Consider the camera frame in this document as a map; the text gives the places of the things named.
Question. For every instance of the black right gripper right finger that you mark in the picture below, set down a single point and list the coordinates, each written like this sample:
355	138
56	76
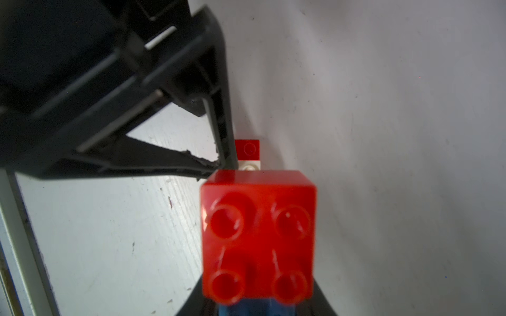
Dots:
316	305

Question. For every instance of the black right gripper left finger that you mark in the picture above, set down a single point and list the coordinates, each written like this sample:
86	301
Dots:
197	304

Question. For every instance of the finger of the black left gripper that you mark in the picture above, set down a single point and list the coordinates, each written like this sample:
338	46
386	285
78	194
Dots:
127	156
190	66

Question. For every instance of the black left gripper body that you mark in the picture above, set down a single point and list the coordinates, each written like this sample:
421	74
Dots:
72	77

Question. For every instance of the blue lego brick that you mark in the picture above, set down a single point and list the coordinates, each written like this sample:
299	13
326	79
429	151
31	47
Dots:
259	307

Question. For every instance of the red lego brick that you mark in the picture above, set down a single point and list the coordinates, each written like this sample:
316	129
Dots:
258	236
248	150

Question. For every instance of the white lego brick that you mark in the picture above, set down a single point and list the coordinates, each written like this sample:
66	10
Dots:
250	165

